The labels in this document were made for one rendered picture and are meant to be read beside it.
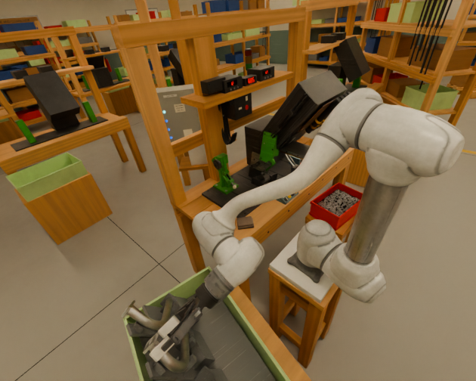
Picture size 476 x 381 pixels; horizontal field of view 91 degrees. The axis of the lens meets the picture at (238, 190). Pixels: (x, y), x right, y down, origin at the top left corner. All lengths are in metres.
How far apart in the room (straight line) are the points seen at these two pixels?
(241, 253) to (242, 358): 0.51
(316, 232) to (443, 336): 1.55
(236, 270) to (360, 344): 1.55
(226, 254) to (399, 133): 0.56
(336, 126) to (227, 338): 0.93
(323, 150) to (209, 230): 0.44
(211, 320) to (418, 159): 0.99
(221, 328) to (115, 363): 1.23
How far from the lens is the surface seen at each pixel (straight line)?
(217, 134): 1.73
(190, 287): 1.24
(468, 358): 2.43
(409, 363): 2.23
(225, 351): 1.15
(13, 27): 7.94
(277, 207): 1.56
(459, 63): 4.04
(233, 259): 0.75
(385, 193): 0.76
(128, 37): 1.38
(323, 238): 1.08
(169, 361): 0.87
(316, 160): 0.72
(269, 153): 1.67
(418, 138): 0.66
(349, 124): 0.72
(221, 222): 0.79
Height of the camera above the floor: 1.93
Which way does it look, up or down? 37 degrees down
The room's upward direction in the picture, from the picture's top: 6 degrees counter-clockwise
